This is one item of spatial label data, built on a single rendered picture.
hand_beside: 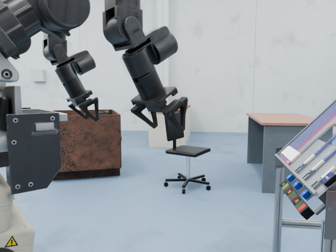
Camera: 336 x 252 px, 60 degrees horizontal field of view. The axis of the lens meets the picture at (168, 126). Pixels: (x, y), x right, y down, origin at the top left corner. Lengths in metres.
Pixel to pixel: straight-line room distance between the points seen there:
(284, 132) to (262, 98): 4.91
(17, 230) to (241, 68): 7.65
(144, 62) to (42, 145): 0.27
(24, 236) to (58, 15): 0.46
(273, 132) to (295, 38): 5.39
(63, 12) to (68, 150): 3.23
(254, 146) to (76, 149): 2.59
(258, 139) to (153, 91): 4.05
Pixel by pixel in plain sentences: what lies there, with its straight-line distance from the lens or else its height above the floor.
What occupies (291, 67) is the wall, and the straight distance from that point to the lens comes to 8.33.
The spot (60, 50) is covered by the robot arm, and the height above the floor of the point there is 1.22.
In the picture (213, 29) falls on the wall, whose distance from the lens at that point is 8.19.
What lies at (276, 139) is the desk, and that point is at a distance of 3.28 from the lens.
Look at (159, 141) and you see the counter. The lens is 5.75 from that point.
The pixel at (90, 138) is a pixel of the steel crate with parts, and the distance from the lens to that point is 3.68.
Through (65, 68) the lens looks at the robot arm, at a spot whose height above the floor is 1.16.
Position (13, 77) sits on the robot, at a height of 1.11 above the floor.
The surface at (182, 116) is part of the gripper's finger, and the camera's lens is 0.66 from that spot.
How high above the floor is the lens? 1.09
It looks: 7 degrees down
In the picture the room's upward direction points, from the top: straight up
